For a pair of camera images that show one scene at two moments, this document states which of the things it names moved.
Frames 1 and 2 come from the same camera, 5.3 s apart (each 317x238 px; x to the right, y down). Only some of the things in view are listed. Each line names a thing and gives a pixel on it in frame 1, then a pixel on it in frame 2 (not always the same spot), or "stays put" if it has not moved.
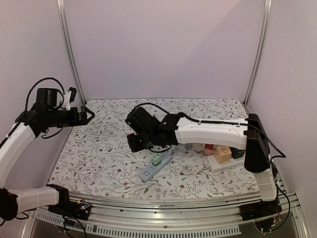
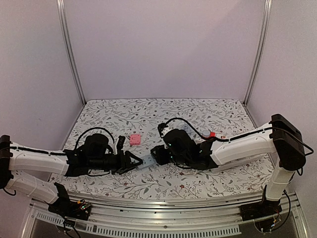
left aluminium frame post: x=64 y=20 stays put
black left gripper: x=75 y=120 to x=124 y=162
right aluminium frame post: x=267 y=15 stays put
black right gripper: x=133 y=143 to x=158 y=156
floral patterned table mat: x=95 y=159 stays put
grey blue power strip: x=145 y=175 to x=147 y=160
